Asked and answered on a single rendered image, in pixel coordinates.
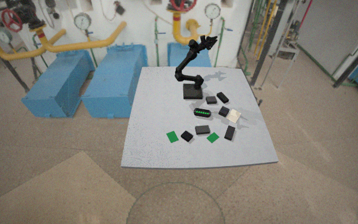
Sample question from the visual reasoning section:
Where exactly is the flat green rectangular card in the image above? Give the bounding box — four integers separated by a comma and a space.
167, 131, 178, 143

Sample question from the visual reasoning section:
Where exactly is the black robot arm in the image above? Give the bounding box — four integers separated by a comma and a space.
175, 35, 206, 90

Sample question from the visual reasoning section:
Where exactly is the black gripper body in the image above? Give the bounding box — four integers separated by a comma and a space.
199, 36, 211, 50

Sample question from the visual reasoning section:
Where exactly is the cream flat square tile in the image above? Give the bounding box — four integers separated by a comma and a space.
226, 109, 241, 123

